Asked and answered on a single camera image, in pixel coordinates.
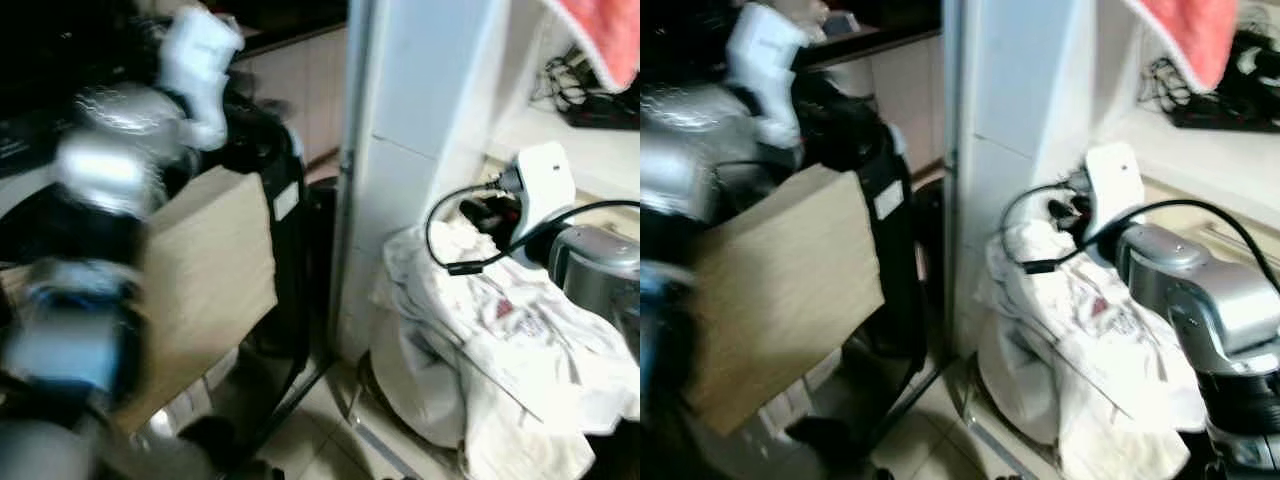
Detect white printed garment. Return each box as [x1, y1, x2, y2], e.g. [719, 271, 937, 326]
[368, 218, 641, 480]
[974, 218, 1213, 480]

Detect beige cabinet with dark top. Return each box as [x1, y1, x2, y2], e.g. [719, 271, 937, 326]
[232, 18, 349, 173]
[808, 22, 946, 183]

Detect brown cardboard sheet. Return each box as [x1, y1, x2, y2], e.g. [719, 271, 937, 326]
[118, 165, 281, 433]
[690, 164, 887, 437]

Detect pink towel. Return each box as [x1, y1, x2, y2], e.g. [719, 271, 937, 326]
[1124, 0, 1241, 93]
[553, 0, 641, 93]

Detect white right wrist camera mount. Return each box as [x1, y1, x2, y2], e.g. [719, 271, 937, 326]
[505, 141, 578, 267]
[1084, 141, 1147, 265]

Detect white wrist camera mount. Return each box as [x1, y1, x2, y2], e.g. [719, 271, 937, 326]
[1084, 141, 1147, 265]
[505, 141, 578, 267]
[158, 5, 247, 153]
[724, 0, 813, 151]

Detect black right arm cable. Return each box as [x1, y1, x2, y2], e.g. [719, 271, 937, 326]
[1000, 183, 1263, 293]
[425, 183, 641, 277]

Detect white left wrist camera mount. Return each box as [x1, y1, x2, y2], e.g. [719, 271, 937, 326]
[158, 5, 247, 153]
[724, 0, 813, 151]

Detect black tangled cables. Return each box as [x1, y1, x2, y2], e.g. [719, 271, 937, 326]
[1140, 30, 1280, 133]
[528, 48, 641, 131]

